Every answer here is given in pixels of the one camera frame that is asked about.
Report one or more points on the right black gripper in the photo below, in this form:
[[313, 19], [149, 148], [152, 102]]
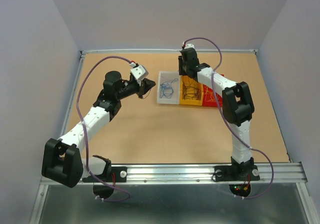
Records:
[[181, 70]]

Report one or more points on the red plastic bin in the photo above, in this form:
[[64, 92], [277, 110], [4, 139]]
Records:
[[207, 97]]

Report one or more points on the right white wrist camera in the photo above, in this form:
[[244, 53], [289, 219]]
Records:
[[187, 45]]

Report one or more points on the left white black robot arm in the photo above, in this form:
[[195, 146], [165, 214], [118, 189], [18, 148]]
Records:
[[62, 161]]

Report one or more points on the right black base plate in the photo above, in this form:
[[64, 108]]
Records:
[[234, 173]]

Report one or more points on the yellow plastic bin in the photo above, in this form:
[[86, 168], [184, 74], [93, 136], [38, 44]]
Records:
[[189, 92]]

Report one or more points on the white plastic bin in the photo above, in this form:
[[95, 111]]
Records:
[[168, 90]]

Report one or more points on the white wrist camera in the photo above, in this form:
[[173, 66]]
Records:
[[138, 71], [187, 45]]

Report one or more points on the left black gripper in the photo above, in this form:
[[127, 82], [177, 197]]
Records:
[[144, 87]]

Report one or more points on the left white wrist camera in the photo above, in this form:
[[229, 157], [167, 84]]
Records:
[[138, 71]]

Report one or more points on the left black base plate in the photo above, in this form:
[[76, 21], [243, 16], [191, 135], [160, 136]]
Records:
[[114, 174]]

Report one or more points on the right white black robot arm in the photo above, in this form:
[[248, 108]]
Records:
[[236, 110]]

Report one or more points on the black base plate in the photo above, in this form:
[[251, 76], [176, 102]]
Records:
[[114, 174], [234, 173]]

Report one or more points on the aluminium front rail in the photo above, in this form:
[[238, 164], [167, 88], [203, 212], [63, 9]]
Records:
[[179, 174]]

